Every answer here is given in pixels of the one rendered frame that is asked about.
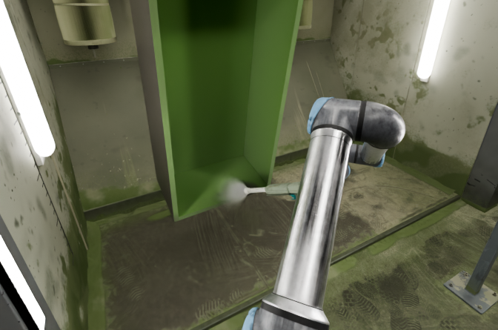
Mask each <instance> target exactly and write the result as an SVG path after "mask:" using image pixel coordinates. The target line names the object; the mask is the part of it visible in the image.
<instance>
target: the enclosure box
mask: <svg viewBox="0 0 498 330"><path fill-rule="evenodd" d="M303 1H304V0H130V9H131V14H132V19H133V28H134V33H135V38H136V48H137V53H138V58H139V67H140V72H141V78H142V87H143V91H144V97H145V106H146V111H147V120H148V125H149V131H150V140H151V145H152V150H153V159H154V165H155V169H156V178H157V181H158V184H159V186H160V188H161V190H162V193H163V196H164V198H165V201H166V203H167V206H168V208H169V210H170V213H171V215H172V218H173V220H174V222H176V221H179V220H183V219H185V218H187V217H191V216H193V215H196V214H199V213H202V212H204V211H207V210H210V209H212V206H209V205H208V204H207V200H206V197H205V188H206V184H207V182H208V180H209V178H210V177H211V175H212V174H214V173H215V172H216V171H219V170H222V169H228V170H232V171H235V172H236V173H237V174H238V175H240V177H241V178H243V180H244V181H245V182H246V184H247V186H248V187H249V188H264V187H266V186H268V185H270V184H271V180H272V175H273V167H274V162H275V158H276V151H277V146H278V141H279V134H280V130H281V125H282V117H283V113H284V109H285V100H286V96H287V92H288V84H289V79H290V75H291V67H292V63H293V55H294V51H295V46H296V38H297V34H298V29H299V22H300V17H301V12H302V5H303Z"/></svg>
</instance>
